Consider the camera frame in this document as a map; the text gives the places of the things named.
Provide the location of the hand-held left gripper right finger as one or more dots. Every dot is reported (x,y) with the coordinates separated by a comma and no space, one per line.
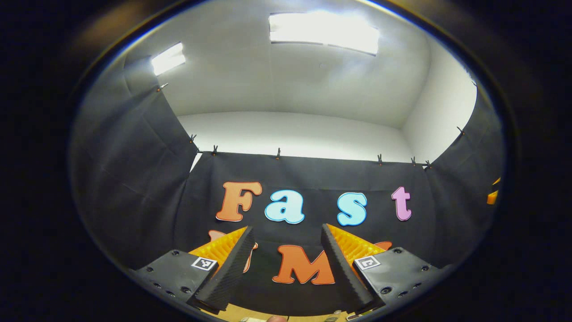
(339,268)

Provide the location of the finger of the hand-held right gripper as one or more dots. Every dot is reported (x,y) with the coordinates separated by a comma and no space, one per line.
(492,197)

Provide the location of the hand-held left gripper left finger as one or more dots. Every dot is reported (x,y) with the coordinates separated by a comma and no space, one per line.
(232,268)

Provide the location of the row of black cloth clips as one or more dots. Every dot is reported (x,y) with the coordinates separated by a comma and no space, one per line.
(278,154)

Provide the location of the black backdrop cloth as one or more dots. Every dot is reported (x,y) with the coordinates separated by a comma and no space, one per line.
(147,179)

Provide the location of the narrow ceiling light panel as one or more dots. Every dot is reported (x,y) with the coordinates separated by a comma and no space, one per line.
(167,59)

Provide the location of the large ceiling light panel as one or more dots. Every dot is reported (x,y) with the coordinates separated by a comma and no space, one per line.
(324,31)

